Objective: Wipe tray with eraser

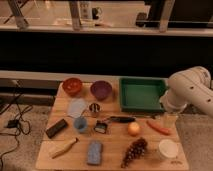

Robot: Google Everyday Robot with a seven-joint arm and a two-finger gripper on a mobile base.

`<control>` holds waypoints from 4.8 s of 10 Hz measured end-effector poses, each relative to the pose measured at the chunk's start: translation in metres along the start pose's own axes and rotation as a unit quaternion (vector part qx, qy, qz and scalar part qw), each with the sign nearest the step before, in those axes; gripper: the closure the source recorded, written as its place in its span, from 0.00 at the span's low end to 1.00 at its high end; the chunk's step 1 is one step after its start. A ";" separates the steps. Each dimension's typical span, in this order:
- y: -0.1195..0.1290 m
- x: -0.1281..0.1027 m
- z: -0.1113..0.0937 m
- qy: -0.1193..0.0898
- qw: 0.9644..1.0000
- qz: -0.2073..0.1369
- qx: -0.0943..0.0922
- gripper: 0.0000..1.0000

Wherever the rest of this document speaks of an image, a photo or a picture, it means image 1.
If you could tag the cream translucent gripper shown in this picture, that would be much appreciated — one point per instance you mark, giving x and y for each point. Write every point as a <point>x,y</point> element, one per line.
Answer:
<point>169,120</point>

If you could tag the black board eraser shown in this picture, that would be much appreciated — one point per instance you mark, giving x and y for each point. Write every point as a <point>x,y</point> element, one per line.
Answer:
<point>56,128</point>

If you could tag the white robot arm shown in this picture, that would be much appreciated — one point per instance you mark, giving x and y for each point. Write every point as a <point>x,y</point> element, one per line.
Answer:
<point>190,86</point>

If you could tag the green plastic tray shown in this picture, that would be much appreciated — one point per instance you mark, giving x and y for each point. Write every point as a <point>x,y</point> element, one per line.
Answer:
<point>141,94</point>

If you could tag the orange carrot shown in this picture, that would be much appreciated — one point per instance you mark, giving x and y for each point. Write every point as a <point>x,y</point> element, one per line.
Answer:
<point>158,128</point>

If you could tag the white round container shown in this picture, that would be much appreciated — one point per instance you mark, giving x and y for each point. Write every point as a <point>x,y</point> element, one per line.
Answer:
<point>167,149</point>

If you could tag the yellow orange apple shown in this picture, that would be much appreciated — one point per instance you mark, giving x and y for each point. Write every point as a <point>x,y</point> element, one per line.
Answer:
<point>133,129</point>

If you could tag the brown grape bunch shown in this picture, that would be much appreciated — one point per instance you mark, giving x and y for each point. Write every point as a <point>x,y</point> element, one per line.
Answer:
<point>136,150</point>

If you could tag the purple bowl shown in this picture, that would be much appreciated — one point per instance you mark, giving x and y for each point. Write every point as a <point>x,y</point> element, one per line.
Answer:
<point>101,89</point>

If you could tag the small metal cup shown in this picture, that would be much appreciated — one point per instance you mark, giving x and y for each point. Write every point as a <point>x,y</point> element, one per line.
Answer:
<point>94,108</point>

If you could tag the wooden board table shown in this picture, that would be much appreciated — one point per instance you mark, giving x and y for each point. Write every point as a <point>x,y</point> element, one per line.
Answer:
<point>115,142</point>

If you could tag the blue sponge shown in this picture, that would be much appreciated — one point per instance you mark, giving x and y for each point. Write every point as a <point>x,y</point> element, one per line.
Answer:
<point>94,154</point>

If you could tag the blue cup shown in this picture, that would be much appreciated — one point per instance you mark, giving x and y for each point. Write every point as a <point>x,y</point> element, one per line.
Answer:
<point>80,124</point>

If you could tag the red bowl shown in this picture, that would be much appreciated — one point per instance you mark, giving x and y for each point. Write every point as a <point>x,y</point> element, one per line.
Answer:
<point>72,86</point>

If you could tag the black power adapter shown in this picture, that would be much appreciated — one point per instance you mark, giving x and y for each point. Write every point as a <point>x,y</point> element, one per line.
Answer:
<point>12,123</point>

